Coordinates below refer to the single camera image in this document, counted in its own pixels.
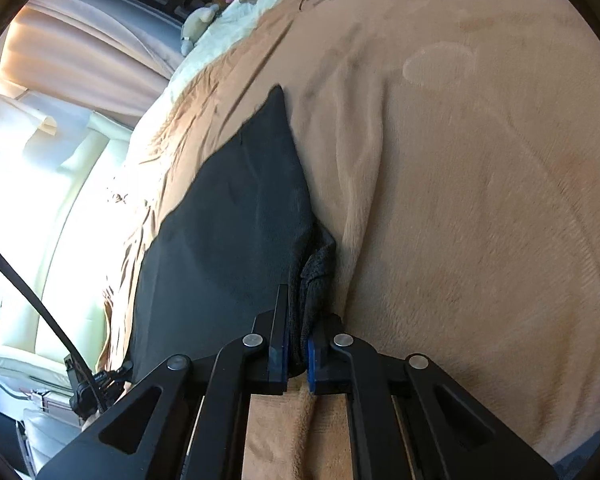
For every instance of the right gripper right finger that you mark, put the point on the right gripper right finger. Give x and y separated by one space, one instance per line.
327 372

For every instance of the cream fluffy blanket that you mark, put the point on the cream fluffy blanket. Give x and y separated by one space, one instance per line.
235 23

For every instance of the left pink curtain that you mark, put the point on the left pink curtain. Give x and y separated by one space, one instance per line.
105 55

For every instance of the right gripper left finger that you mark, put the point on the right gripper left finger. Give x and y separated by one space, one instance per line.
278 342

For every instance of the black sleeveless shirt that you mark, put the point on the black sleeveless shirt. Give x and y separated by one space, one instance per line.
244 227

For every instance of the person's left hand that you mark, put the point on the person's left hand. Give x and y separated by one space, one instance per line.
90 421

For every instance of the cream padded headboard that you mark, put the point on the cream padded headboard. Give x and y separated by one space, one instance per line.
57 220

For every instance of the orange-brown bed blanket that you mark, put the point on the orange-brown bed blanket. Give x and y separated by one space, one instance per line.
452 148

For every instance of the white plush toy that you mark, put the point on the white plush toy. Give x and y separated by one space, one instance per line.
195 26

